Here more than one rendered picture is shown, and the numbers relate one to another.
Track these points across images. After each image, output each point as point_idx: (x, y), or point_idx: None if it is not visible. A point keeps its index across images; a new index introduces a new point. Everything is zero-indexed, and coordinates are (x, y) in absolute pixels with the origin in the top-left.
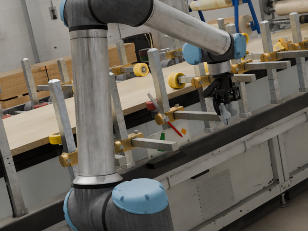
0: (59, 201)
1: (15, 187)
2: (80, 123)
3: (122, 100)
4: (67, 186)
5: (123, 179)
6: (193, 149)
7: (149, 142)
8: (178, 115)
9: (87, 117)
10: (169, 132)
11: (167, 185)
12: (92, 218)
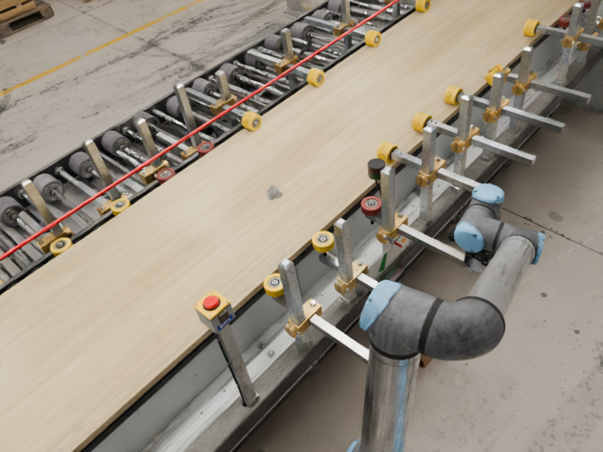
0: (289, 374)
1: (247, 386)
2: (376, 435)
3: (321, 177)
4: (276, 311)
5: (345, 320)
6: (410, 254)
7: None
8: (406, 234)
9: (387, 433)
10: (391, 248)
11: None
12: None
